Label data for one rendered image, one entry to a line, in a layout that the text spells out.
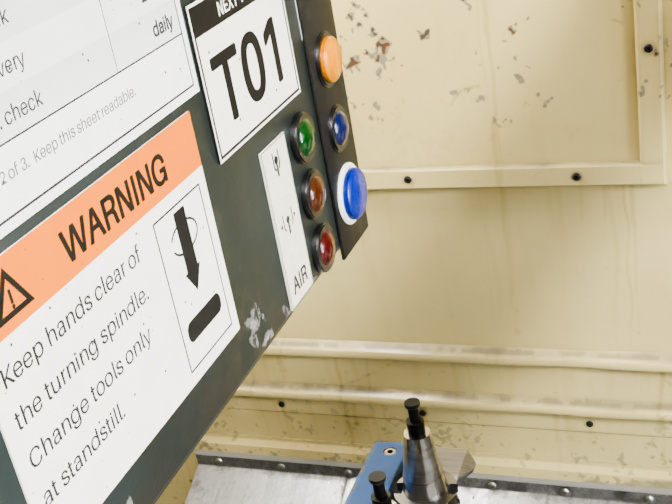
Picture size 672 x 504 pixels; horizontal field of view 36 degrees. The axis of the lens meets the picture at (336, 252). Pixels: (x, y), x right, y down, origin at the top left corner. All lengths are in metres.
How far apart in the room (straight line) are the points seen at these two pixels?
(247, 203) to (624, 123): 0.87
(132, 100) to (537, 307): 1.09
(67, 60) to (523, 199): 1.05
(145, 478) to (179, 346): 0.05
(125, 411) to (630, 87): 0.98
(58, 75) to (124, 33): 0.05
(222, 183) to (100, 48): 0.10
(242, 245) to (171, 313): 0.07
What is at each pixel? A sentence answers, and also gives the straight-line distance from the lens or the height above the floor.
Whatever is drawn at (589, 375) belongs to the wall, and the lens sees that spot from 1.49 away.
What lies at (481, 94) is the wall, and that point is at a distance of 1.33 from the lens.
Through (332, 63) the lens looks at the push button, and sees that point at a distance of 0.57.
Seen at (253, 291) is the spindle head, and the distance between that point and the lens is 0.49.
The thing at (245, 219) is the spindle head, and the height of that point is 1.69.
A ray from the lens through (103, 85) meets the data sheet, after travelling 0.39.
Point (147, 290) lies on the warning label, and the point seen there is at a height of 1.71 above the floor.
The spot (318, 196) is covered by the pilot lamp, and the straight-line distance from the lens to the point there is 0.55.
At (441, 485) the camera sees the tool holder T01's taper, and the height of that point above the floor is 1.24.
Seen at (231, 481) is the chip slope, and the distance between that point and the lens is 1.77.
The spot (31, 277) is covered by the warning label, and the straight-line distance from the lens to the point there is 0.35.
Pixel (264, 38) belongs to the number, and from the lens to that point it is 0.51.
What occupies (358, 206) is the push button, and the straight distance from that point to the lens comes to 0.60.
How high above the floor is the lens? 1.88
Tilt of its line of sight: 25 degrees down
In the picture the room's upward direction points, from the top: 10 degrees counter-clockwise
